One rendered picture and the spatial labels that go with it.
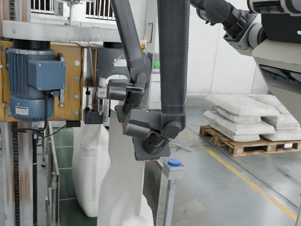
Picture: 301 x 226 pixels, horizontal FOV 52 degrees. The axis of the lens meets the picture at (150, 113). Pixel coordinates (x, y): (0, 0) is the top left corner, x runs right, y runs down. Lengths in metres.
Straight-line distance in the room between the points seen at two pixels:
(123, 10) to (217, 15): 0.30
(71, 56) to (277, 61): 0.77
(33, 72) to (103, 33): 0.36
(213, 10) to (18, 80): 0.68
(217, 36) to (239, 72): 0.92
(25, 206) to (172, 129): 1.02
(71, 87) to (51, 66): 0.30
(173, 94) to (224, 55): 5.73
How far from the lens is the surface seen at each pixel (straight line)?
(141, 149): 0.85
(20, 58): 1.12
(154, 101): 5.21
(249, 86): 6.88
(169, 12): 0.55
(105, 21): 4.07
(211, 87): 6.36
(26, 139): 1.44
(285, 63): 0.94
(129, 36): 1.01
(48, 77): 1.05
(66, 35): 1.14
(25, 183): 1.53
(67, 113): 1.35
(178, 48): 0.59
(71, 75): 1.32
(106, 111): 1.40
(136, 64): 1.03
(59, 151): 2.70
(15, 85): 1.14
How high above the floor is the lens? 1.44
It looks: 15 degrees down
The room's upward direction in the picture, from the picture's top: 5 degrees clockwise
